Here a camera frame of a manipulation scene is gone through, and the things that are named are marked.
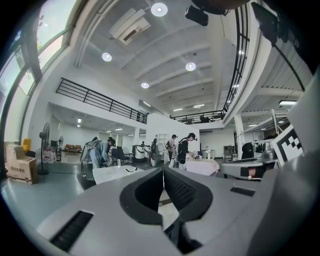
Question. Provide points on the round ceiling lamp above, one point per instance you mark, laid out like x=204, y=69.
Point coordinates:
x=106, y=56
x=159, y=9
x=145, y=85
x=190, y=66

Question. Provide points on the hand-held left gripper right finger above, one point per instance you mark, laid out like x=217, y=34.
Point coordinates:
x=190, y=197

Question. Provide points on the yellow bin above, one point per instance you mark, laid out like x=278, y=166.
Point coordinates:
x=26, y=144

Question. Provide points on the black head-worn camera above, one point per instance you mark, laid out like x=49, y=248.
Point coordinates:
x=197, y=15

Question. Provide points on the white ceiling air conditioner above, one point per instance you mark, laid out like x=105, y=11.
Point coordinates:
x=130, y=27

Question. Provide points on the large glass window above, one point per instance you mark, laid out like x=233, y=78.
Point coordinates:
x=52, y=27

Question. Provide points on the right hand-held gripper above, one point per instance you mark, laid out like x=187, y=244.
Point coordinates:
x=280, y=151

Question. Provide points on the brown sofa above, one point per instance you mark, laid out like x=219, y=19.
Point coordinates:
x=73, y=148

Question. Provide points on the brown cardboard carton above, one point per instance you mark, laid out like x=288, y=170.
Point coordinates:
x=22, y=167

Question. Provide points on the black box device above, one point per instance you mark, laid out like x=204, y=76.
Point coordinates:
x=267, y=20

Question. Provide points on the tall black standing fan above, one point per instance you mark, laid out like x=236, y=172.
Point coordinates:
x=44, y=133

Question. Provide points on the pink covered table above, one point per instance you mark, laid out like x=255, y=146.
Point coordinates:
x=202, y=166

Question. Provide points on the long ceiling strip lamp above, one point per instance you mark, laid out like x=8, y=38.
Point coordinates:
x=287, y=102

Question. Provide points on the small standing fan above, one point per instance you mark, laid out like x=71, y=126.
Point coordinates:
x=60, y=141

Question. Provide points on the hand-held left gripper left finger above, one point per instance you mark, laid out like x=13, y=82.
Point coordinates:
x=142, y=200

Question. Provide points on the long black balcony railing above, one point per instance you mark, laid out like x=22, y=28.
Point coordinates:
x=87, y=93

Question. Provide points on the group of clear water bottles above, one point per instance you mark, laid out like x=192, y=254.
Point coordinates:
x=50, y=156

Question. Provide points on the white shelf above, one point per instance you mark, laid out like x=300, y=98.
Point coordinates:
x=163, y=141

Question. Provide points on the dark office chair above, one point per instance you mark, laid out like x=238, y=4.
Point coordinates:
x=120, y=153

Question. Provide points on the white cart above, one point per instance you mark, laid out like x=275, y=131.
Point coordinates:
x=140, y=151

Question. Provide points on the white table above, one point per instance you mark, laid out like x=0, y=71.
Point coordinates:
x=112, y=173

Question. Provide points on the grey cabinet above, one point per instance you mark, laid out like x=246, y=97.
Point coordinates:
x=228, y=153

